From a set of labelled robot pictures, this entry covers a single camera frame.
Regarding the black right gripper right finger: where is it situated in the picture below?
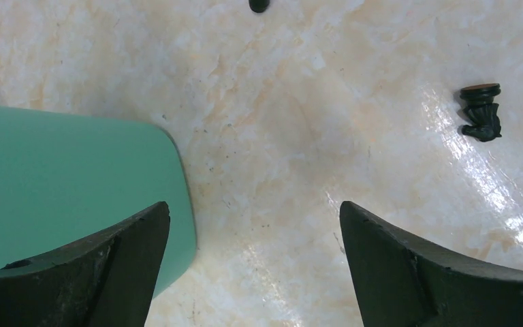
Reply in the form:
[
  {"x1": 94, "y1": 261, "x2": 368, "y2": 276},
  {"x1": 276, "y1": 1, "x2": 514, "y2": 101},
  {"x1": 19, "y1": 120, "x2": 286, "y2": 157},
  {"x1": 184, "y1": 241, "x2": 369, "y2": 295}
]
[{"x1": 340, "y1": 201, "x2": 523, "y2": 326}]

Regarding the green plastic trash bin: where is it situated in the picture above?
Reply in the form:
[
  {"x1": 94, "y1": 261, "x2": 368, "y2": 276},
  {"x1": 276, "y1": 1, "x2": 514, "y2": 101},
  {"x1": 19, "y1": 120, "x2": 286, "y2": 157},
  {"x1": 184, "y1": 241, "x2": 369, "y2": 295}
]
[{"x1": 0, "y1": 106, "x2": 196, "y2": 293}]

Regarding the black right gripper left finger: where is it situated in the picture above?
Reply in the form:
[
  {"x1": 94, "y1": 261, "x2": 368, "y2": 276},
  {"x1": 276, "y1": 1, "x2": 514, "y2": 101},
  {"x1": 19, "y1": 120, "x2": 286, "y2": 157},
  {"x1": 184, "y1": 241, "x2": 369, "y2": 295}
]
[{"x1": 0, "y1": 202, "x2": 170, "y2": 326}]

